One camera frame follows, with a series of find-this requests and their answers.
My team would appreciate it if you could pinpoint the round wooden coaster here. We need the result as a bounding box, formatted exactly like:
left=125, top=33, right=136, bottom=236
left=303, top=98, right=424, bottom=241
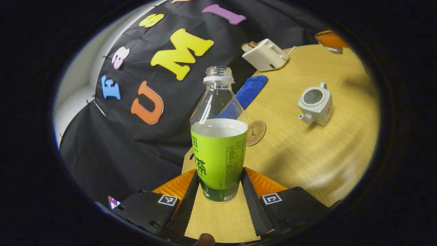
left=246, top=120, right=267, bottom=147

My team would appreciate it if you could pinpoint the white toaster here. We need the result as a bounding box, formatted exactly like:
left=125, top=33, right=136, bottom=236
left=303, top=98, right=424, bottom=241
left=242, top=38, right=290, bottom=72

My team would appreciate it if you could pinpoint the blue towel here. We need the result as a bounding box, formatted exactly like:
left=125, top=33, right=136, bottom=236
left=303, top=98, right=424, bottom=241
left=216, top=75, right=268, bottom=119

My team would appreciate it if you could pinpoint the green label water bottle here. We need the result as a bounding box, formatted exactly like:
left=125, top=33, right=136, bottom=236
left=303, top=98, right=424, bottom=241
left=190, top=66, right=249, bottom=203

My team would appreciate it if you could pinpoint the black backdrop cloth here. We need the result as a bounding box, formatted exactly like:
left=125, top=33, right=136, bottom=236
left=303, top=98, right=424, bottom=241
left=59, top=0, right=328, bottom=205

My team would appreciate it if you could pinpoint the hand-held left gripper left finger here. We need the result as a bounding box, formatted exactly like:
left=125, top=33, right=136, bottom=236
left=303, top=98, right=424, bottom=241
left=111, top=169, right=200, bottom=240

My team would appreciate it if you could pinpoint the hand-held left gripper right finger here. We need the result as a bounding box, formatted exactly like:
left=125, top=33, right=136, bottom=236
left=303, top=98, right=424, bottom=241
left=241, top=167, right=331, bottom=237

